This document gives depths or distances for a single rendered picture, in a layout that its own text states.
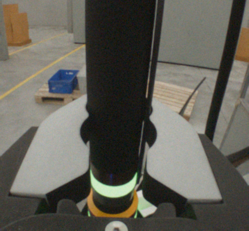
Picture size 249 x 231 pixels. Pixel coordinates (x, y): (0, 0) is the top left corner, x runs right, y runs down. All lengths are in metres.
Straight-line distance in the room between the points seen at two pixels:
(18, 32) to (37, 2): 6.49
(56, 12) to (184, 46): 9.90
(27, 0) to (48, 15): 1.90
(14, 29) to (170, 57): 5.85
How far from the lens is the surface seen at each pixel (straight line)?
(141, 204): 0.20
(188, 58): 5.77
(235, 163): 0.29
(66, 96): 3.23
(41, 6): 14.36
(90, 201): 0.17
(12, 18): 8.34
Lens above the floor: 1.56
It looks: 30 degrees down
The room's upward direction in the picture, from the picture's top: 3 degrees clockwise
